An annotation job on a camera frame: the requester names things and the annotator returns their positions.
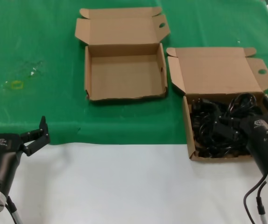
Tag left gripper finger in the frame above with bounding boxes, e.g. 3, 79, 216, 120
19, 115, 51, 156

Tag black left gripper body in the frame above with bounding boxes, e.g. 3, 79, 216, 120
0, 132, 24, 194

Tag looping black right arm cable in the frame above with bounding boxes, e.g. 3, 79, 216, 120
243, 175, 267, 224

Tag left arm cable, silver plug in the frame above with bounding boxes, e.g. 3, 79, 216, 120
7, 196, 24, 224

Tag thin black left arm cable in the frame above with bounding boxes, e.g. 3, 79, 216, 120
5, 203, 18, 224

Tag green felt cloth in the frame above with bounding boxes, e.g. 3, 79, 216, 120
0, 0, 268, 147

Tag right arm cable, silver plug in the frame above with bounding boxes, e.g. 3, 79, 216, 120
255, 182, 268, 224

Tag arm cable, silver plug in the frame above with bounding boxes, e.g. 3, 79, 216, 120
255, 182, 268, 224
7, 196, 24, 224

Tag shallow cardboard box, torn rim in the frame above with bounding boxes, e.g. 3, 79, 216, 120
75, 7, 171, 101

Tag deep open cardboard box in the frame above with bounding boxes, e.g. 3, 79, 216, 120
166, 47, 268, 162

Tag tangled black power cables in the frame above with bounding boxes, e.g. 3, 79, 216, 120
190, 93, 265, 157

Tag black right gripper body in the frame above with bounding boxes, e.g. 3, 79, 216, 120
240, 114, 268, 175

